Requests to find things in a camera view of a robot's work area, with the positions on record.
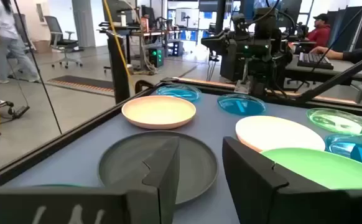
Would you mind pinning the grey office chair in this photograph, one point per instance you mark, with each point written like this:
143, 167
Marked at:
58, 34

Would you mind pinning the person's hand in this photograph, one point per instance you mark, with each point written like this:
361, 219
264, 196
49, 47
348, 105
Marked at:
324, 52

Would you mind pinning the grey desk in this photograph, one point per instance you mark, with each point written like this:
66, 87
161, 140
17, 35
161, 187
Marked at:
346, 70

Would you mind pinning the black hazard-striped floor mat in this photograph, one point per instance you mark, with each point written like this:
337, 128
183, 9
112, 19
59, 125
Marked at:
81, 84

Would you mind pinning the black diagonal support beam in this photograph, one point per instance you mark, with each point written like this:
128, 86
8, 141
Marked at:
339, 77

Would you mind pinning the pink plastic plate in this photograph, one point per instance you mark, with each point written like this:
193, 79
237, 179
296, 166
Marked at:
277, 132
158, 110

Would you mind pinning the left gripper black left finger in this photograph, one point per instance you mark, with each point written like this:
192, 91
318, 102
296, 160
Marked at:
75, 205

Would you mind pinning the dark room divider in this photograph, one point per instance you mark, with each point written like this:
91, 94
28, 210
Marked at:
344, 28

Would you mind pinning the computer tower with green lights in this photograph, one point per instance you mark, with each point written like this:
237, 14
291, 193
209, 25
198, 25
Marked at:
156, 56

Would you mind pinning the dark grey plastic plate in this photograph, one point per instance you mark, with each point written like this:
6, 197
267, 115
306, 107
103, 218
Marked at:
122, 161

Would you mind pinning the cluttered workbench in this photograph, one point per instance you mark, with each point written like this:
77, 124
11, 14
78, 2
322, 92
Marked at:
150, 33

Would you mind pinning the black wheeled stand base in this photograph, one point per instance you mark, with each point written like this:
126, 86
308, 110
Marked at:
16, 110

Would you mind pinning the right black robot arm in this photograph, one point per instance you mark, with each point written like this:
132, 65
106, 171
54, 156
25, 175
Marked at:
262, 25

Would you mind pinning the green transparent plastic plate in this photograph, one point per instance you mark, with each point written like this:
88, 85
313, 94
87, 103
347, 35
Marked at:
339, 122

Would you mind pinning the stack of coloured plates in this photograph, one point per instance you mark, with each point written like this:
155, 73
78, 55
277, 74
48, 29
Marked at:
324, 168

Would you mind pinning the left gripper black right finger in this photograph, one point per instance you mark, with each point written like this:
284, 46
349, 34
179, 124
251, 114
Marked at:
262, 199

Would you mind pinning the black aluminium table frame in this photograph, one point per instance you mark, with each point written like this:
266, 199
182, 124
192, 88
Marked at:
59, 141

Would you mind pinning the black computer keyboard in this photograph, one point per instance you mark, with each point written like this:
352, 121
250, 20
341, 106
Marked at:
314, 60

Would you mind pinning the thin black rod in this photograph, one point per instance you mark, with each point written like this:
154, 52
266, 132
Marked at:
38, 65

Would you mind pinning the thick black pole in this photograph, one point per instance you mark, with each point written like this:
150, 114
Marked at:
118, 68

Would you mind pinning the person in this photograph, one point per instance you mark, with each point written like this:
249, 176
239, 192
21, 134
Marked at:
321, 34
3, 21

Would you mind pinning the person's forearm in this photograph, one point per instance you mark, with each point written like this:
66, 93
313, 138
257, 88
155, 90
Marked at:
359, 56

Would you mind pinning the blue transparent plastic plate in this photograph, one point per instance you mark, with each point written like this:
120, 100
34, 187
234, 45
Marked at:
241, 105
178, 91
352, 149

